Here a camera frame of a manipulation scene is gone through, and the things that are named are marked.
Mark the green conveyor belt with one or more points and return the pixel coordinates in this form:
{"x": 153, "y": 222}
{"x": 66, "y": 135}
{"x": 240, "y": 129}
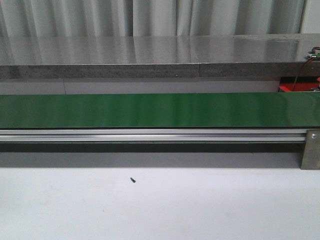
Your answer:
{"x": 162, "y": 110}

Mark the red plastic tray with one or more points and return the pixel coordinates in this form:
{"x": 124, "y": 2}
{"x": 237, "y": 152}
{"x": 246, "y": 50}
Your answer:
{"x": 299, "y": 87}

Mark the small green circuit board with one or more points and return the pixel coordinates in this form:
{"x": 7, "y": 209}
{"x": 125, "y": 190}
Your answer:
{"x": 313, "y": 54}

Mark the grey pleated curtain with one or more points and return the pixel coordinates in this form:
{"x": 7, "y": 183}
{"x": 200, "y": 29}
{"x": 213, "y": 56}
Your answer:
{"x": 137, "y": 18}

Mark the aluminium conveyor side rail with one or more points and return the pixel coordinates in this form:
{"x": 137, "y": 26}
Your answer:
{"x": 155, "y": 135}

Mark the metal conveyor support bracket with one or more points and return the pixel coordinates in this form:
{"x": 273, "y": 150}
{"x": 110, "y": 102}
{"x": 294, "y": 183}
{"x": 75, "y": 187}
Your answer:
{"x": 311, "y": 153}

